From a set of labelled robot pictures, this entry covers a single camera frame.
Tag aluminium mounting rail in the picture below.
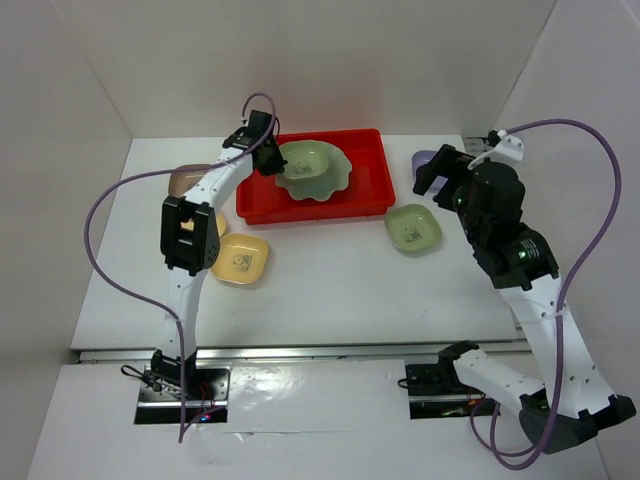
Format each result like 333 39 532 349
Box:
74 339 546 364

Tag green square panda plate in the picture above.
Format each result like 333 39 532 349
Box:
280 140 329 182

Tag red plastic bin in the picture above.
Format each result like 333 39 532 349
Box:
236 128 396 225

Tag green square plate upper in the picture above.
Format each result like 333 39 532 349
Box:
384 204 443 254

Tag purple square panda plate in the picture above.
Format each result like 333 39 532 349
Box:
411 150 447 193

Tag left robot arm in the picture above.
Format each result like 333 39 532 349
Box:
151 110 286 399

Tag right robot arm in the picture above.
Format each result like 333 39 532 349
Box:
413 144 636 455

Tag pink square panda plate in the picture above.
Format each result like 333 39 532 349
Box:
167 164 209 197

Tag large green scalloped bowl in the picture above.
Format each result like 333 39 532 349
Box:
275 141 352 202

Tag yellow square plate upper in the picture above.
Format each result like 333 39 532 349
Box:
180 213 227 237

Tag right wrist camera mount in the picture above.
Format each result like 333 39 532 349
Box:
468 130 524 170

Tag yellow square panda plate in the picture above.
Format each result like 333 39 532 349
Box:
210 233 270 289

